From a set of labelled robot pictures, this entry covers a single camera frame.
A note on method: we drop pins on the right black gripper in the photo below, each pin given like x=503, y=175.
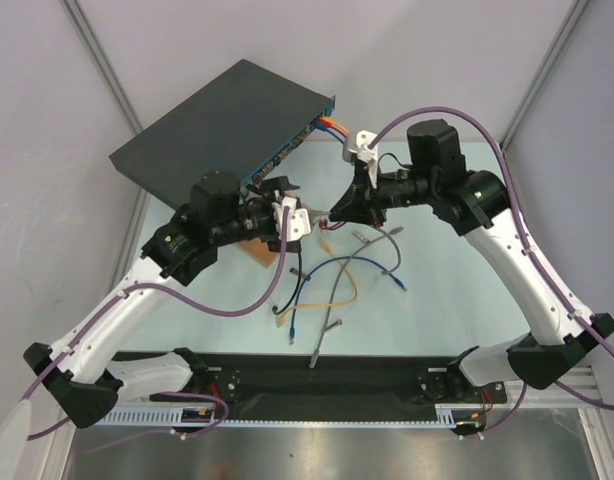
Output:
x=365, y=192

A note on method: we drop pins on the dark grey network switch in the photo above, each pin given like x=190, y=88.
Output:
x=245, y=121

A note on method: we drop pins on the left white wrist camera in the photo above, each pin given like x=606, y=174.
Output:
x=292, y=219

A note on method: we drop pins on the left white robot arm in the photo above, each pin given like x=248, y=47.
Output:
x=78, y=370

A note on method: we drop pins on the aluminium rail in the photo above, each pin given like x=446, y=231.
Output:
x=580, y=379

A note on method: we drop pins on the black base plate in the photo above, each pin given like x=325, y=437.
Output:
x=372, y=389

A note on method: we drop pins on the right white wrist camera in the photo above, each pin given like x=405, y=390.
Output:
x=359, y=146

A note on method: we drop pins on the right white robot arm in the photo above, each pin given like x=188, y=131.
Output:
x=476, y=204

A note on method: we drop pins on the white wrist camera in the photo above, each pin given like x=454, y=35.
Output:
x=359, y=146
x=292, y=219

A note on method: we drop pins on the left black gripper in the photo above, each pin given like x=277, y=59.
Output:
x=280, y=184

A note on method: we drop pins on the wooden board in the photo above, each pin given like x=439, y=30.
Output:
x=258, y=251

